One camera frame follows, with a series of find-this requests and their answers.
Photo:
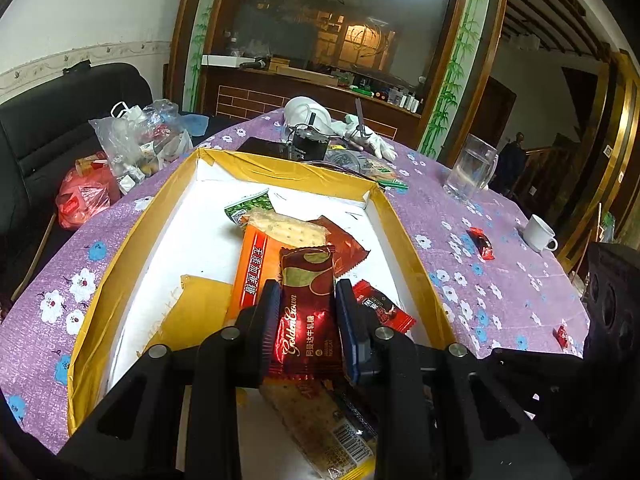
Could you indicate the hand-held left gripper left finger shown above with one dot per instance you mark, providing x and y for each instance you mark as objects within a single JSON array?
[{"x": 269, "y": 330}]

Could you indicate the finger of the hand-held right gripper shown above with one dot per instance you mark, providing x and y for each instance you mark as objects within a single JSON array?
[{"x": 545, "y": 372}]

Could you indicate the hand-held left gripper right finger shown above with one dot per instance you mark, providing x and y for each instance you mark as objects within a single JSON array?
[{"x": 347, "y": 330}]

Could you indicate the dark red nougat bar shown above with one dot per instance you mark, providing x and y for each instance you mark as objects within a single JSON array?
[{"x": 305, "y": 320}]

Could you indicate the orange cracker packet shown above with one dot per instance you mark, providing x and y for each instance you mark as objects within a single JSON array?
[{"x": 255, "y": 270}]

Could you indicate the red-brown snack packet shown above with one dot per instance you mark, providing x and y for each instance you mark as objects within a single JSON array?
[{"x": 347, "y": 247}]

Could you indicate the yellow-edged cracker packet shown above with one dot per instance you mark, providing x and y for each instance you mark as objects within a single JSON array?
[{"x": 310, "y": 420}]

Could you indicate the green yellow snack packet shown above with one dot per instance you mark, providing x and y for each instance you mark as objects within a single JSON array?
[{"x": 247, "y": 207}]

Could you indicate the yellow cardboard box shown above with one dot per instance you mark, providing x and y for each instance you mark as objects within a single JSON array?
[{"x": 175, "y": 240}]

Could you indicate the red snack packet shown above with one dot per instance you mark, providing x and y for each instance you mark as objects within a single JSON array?
[{"x": 562, "y": 335}]

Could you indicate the purple floral tablecloth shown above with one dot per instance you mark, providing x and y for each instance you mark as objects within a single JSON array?
[{"x": 500, "y": 300}]

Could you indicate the white ceramic cup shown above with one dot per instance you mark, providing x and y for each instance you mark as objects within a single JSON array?
[{"x": 537, "y": 232}]

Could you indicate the green cracker packet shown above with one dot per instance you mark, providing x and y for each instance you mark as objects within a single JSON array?
[{"x": 382, "y": 172}]

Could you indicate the black flat board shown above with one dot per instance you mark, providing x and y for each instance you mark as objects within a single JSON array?
[{"x": 262, "y": 147}]

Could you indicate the white work glove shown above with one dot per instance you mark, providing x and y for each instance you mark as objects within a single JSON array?
[{"x": 380, "y": 147}]

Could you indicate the dark figurine statue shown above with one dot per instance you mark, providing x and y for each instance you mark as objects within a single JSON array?
[{"x": 512, "y": 160}]

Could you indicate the black small box device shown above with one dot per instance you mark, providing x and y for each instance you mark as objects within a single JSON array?
[{"x": 310, "y": 145}]

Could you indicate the clear glass mug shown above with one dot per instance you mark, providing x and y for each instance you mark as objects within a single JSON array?
[{"x": 467, "y": 175}]

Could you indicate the blue cloth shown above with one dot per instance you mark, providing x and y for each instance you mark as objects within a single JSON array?
[{"x": 195, "y": 125}]

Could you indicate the white plastic container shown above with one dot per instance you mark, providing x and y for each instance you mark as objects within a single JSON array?
[{"x": 305, "y": 110}]

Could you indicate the red plastic bag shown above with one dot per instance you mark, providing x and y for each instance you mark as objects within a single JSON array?
[{"x": 85, "y": 200}]

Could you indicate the clear plastic bag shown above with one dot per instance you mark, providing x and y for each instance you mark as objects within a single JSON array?
[{"x": 125, "y": 145}]

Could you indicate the wooden door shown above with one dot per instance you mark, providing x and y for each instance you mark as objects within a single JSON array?
[{"x": 500, "y": 105}]

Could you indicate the black sofa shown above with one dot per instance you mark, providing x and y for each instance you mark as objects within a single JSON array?
[{"x": 50, "y": 120}]

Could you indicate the wooden framed glass partition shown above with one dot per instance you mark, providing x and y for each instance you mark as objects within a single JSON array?
[{"x": 300, "y": 10}]

